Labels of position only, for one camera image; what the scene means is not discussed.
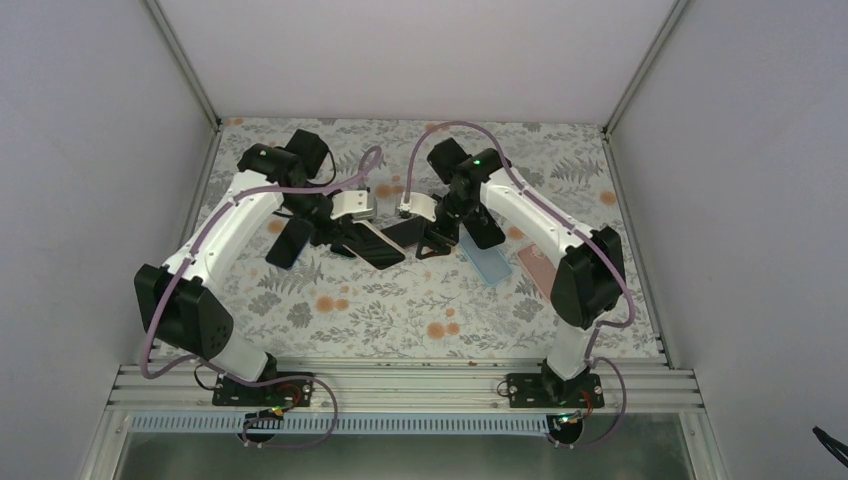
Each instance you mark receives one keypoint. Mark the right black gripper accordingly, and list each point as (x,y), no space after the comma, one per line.
(435,237)

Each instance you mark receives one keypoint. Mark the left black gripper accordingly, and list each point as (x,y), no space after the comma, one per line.
(334,232)

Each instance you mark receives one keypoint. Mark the black phone case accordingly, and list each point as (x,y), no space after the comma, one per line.
(484,229)

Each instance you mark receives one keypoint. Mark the black phone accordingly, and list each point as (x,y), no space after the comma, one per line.
(290,243)
(369,244)

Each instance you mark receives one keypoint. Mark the light blue phone case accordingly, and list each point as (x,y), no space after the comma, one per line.
(491,265)

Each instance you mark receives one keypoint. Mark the pink phone case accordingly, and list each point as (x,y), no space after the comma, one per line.
(538,268)

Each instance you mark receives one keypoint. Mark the phone from blue case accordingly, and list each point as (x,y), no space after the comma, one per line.
(340,249)

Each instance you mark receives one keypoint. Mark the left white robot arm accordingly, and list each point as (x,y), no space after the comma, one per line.
(178,300)

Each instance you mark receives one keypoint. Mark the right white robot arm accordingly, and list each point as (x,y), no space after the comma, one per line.
(589,267)

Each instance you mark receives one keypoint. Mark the floral patterned mat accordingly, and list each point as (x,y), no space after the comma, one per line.
(330,306)

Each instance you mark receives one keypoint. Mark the black object at corner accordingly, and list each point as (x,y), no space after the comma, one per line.
(832,445)

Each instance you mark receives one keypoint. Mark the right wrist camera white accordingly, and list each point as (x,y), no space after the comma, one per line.
(417,204)

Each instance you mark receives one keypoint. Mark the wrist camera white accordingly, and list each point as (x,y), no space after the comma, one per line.
(417,204)
(358,204)

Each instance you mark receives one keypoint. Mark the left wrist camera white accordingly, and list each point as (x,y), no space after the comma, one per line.
(358,204)

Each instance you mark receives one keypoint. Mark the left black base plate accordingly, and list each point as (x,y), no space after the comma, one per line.
(292,389)

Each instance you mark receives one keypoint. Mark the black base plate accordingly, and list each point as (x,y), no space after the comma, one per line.
(292,389)
(526,391)

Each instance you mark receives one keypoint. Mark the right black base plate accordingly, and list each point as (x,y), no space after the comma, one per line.
(526,391)

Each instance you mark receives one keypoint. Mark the aluminium rail frame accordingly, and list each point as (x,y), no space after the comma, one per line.
(420,385)

